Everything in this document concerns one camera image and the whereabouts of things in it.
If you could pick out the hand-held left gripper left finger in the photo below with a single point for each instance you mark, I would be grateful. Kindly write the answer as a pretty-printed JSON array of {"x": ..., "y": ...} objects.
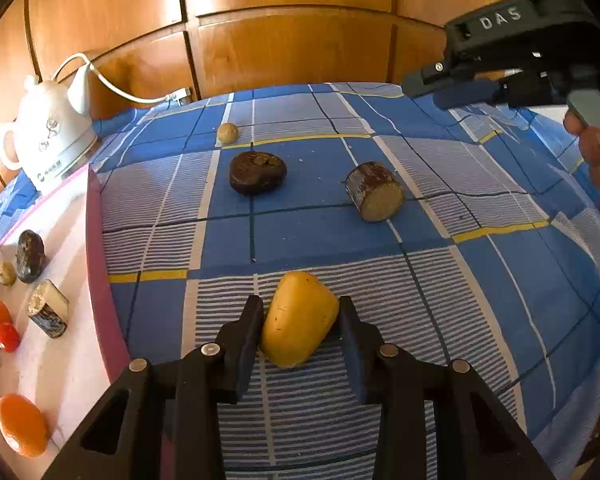
[{"x": 247, "y": 350}]

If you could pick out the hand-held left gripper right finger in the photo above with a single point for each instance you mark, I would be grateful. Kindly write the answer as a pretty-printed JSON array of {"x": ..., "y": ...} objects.
[{"x": 354, "y": 355}]

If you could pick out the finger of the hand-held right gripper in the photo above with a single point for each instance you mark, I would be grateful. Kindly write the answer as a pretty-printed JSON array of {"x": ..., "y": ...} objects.
[
  {"x": 485, "y": 94},
  {"x": 440, "y": 77}
]

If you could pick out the yellow fruit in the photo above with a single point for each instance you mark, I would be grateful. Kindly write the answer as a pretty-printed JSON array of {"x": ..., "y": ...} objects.
[{"x": 295, "y": 320}]

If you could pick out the pink-edged white tray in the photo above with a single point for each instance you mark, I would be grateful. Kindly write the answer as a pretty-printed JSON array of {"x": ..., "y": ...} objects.
[{"x": 65, "y": 270}]

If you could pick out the large orange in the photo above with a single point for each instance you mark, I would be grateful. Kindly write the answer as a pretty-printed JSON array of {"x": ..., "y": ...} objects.
[{"x": 22, "y": 425}]

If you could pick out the red tomato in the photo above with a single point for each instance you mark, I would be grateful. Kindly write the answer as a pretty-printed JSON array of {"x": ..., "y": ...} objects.
[{"x": 6, "y": 336}]

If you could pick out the small round tan fruit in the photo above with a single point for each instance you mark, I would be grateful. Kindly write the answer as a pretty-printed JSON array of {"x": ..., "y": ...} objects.
[
  {"x": 6, "y": 273},
  {"x": 227, "y": 132}
]

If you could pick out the person's right hand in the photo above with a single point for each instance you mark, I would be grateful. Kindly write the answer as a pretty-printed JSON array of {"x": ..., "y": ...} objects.
[{"x": 597, "y": 160}]

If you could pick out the blue plaid tablecloth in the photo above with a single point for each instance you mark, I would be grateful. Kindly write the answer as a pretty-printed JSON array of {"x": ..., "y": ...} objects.
[{"x": 430, "y": 270}]

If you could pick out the cut brown cylinder fruit piece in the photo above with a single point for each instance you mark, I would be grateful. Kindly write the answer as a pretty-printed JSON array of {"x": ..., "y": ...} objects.
[{"x": 375, "y": 191}]

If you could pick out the wooden cabinet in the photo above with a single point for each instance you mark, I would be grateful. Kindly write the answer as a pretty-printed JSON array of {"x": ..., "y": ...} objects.
[{"x": 280, "y": 25}]

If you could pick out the dark brown lumpy fruit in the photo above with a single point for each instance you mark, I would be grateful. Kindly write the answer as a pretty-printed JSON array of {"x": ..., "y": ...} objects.
[{"x": 257, "y": 172}]

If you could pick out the cut tan fruit piece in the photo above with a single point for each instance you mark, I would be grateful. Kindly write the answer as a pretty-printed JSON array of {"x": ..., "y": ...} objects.
[{"x": 48, "y": 308}]

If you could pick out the dark brown oval fruit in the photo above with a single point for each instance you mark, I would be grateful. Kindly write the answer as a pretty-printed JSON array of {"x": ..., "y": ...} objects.
[{"x": 30, "y": 255}]

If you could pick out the white electric kettle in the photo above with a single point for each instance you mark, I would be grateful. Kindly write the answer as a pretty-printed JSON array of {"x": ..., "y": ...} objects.
[{"x": 50, "y": 130}]

